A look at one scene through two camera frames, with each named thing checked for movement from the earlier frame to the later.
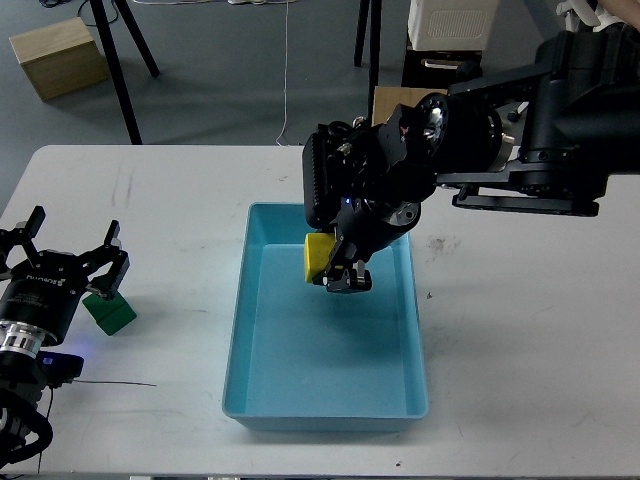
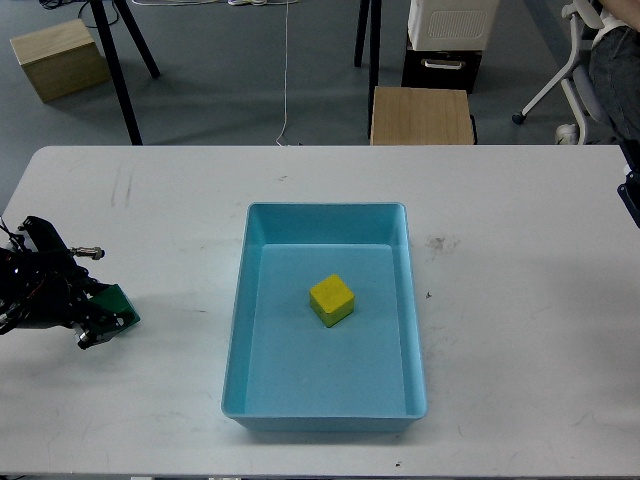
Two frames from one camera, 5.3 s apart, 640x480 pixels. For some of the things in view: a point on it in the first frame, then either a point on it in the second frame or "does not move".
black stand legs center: x=374 y=47 does not move
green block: x=110 y=314 does not move
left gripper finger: x=108 y=283 -> x=97 y=330
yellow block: x=317 y=250 -> x=332 y=300
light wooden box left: x=60 y=59 does not move
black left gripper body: x=43 y=292 does not move
